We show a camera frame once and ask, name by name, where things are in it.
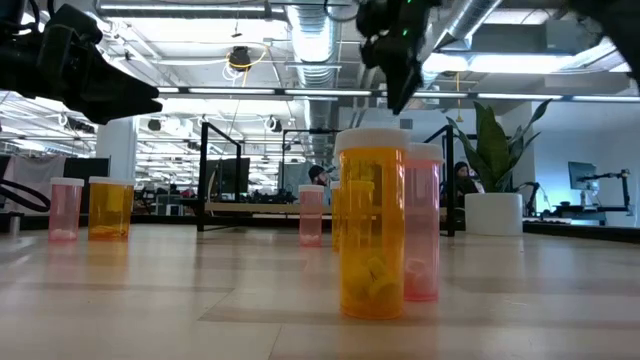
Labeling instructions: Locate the black partition panel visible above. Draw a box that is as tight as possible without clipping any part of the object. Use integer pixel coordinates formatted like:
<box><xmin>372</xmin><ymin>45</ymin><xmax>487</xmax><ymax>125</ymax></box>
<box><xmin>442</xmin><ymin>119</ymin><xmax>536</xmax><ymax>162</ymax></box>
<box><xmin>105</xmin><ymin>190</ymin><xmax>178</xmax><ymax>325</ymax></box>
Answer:
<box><xmin>63</xmin><ymin>157</ymin><xmax>111</xmax><ymax>215</ymax></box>

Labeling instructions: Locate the wooden shelf black metal frame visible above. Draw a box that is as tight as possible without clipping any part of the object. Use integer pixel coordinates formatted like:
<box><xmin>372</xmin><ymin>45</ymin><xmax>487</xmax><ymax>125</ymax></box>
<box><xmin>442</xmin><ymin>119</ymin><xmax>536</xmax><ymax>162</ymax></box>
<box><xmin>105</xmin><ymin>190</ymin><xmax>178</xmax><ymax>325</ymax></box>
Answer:
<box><xmin>196</xmin><ymin>121</ymin><xmax>457</xmax><ymax>238</ymax></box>

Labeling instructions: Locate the black camera with yellow cable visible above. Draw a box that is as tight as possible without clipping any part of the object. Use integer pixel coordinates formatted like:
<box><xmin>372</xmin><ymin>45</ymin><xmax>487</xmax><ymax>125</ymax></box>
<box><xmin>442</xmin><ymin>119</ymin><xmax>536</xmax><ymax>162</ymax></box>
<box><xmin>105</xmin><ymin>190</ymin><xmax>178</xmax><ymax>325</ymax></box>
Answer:
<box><xmin>227</xmin><ymin>45</ymin><xmax>254</xmax><ymax>72</ymax></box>

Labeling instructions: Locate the long LED light bar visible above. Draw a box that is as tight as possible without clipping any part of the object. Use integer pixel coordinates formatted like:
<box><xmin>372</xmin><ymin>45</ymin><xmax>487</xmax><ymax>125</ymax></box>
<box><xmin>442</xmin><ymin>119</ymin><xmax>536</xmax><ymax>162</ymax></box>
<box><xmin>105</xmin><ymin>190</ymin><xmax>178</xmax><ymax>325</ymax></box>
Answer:
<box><xmin>154</xmin><ymin>85</ymin><xmax>640</xmax><ymax>102</ymax></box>

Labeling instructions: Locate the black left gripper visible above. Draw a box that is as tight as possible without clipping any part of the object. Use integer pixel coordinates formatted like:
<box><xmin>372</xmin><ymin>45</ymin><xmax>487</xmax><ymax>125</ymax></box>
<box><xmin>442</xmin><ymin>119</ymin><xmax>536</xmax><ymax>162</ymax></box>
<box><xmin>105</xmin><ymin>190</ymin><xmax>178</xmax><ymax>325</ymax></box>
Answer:
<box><xmin>0</xmin><ymin>3</ymin><xmax>164</xmax><ymax>126</ymax></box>

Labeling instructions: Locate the grey monitor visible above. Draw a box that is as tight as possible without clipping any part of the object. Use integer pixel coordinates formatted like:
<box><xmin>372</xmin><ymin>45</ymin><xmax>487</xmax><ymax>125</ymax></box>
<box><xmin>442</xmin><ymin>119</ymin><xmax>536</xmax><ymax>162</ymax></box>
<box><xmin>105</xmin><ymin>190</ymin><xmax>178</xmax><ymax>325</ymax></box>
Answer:
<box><xmin>567</xmin><ymin>160</ymin><xmax>599</xmax><ymax>192</ymax></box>

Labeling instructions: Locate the black cable loop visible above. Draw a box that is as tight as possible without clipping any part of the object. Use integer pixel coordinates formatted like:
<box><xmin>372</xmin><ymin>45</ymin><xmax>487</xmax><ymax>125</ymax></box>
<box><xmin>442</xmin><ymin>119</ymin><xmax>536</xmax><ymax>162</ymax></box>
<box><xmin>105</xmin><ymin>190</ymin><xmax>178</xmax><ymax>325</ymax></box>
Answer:
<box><xmin>0</xmin><ymin>178</ymin><xmax>52</xmax><ymax>214</ymax></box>

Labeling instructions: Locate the large orange pill bottle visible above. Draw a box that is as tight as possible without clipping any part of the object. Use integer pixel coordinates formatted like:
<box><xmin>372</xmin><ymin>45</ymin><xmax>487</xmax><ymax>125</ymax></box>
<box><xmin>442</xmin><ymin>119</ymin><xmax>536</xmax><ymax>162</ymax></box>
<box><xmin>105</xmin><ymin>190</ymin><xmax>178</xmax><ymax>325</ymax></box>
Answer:
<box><xmin>87</xmin><ymin>175</ymin><xmax>136</xmax><ymax>242</ymax></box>

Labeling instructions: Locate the snake plant in white pot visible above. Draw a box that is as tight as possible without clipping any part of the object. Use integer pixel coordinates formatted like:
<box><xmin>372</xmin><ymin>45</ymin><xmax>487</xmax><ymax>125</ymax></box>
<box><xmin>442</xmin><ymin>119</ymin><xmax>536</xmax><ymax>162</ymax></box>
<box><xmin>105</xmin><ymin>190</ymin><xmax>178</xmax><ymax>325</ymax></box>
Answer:
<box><xmin>446</xmin><ymin>98</ymin><xmax>554</xmax><ymax>237</ymax></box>

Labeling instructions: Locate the pink pill bottle white cap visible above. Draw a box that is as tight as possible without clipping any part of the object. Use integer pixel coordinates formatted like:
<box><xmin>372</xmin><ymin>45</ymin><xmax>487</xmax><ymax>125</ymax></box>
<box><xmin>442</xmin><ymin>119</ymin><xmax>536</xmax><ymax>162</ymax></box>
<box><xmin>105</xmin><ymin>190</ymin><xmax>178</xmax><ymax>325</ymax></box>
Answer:
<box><xmin>48</xmin><ymin>176</ymin><xmax>85</xmax><ymax>243</ymax></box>
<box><xmin>298</xmin><ymin>184</ymin><xmax>326</xmax><ymax>248</ymax></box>
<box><xmin>403</xmin><ymin>142</ymin><xmax>445</xmax><ymax>303</ymax></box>

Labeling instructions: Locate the black monitor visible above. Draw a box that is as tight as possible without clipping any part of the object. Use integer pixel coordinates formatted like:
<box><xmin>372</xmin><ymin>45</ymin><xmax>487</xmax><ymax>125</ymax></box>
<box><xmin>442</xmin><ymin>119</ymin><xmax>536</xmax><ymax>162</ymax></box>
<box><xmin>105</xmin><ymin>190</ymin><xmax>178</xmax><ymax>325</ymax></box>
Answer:
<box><xmin>216</xmin><ymin>157</ymin><xmax>251</xmax><ymax>197</ymax></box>

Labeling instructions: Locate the silver round air duct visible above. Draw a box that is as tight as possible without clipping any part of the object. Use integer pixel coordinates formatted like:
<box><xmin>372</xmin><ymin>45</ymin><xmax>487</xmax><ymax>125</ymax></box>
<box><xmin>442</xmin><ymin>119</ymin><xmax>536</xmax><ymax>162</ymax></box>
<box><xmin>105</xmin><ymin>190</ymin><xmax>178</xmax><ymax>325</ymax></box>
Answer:
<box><xmin>287</xmin><ymin>4</ymin><xmax>346</xmax><ymax>166</ymax></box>
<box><xmin>422</xmin><ymin>0</ymin><xmax>504</xmax><ymax>61</ymax></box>

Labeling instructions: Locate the pinkish grey hanging cloth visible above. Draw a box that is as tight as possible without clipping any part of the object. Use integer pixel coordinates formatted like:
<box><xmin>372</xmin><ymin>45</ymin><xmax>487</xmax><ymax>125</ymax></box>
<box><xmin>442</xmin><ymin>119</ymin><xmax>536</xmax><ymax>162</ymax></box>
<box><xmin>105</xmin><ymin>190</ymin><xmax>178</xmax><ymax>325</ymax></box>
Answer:
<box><xmin>2</xmin><ymin>154</ymin><xmax>67</xmax><ymax>216</ymax></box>

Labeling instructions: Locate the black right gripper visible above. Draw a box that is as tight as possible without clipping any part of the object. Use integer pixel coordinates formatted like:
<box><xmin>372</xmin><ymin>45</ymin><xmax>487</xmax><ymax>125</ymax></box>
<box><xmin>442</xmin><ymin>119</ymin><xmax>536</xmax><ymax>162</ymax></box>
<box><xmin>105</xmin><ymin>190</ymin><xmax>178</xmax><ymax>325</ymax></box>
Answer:
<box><xmin>355</xmin><ymin>0</ymin><xmax>441</xmax><ymax>116</ymax></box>

